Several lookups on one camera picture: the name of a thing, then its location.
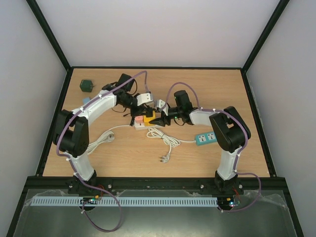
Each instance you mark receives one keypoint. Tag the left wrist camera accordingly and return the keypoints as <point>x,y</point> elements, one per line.
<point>144,98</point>

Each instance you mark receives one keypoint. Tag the black frame rail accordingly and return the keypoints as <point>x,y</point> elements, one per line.
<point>112,184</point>

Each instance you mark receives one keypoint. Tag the teal power strip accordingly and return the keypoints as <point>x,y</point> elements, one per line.
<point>205,138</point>

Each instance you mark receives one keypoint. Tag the yellow cube adapter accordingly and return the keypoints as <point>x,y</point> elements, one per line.
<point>149,118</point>

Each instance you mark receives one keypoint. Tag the light blue cable duct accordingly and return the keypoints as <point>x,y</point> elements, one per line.
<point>127,201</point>

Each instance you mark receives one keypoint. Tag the dark green dragon charger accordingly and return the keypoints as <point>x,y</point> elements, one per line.
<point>86,85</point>

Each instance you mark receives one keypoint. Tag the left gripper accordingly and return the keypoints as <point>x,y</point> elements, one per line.
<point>149,112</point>

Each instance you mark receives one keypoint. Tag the light blue charger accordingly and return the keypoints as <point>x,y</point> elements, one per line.
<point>86,100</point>

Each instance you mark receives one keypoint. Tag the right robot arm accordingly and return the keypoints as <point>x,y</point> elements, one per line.
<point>230,130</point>

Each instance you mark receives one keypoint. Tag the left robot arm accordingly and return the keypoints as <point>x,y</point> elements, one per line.
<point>71,135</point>

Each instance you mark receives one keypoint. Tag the white power strip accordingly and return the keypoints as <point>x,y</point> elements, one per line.
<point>141,126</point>

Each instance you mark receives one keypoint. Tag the pink plug adapter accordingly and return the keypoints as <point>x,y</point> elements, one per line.
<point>139,120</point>

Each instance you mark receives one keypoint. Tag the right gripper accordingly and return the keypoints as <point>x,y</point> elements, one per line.
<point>167,118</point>

